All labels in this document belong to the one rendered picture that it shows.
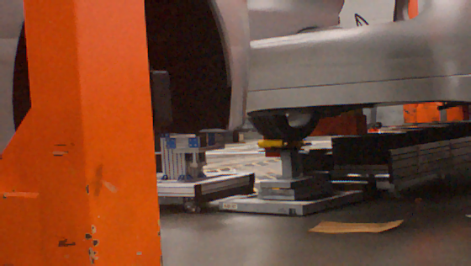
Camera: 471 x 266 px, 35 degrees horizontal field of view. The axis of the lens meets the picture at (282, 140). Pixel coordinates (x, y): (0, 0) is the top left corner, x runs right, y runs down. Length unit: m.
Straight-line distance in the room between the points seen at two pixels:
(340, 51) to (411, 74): 0.44
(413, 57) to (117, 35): 2.75
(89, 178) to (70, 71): 0.19
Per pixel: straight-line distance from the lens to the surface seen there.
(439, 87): 3.99
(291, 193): 5.56
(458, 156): 7.01
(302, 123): 5.84
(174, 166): 6.31
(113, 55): 1.38
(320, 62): 4.27
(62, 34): 1.37
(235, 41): 2.45
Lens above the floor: 0.83
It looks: 3 degrees down
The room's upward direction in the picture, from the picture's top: 4 degrees counter-clockwise
